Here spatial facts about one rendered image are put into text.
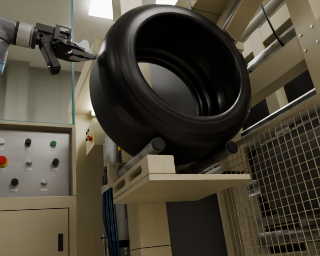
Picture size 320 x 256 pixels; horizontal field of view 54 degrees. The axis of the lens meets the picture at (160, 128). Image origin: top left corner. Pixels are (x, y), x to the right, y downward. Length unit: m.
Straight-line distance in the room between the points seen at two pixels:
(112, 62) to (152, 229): 0.66
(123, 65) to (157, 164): 0.32
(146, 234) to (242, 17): 1.02
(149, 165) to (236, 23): 0.87
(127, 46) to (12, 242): 0.96
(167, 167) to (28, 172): 0.87
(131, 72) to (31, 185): 0.86
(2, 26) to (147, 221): 0.84
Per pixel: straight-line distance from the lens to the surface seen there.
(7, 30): 1.11
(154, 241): 1.30
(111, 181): 1.25
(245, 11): 1.54
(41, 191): 1.64
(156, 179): 0.93
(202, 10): 1.62
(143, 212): 1.29
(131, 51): 1.04
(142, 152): 1.03
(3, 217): 1.56
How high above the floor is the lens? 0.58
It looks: 22 degrees up
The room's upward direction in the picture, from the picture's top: 7 degrees counter-clockwise
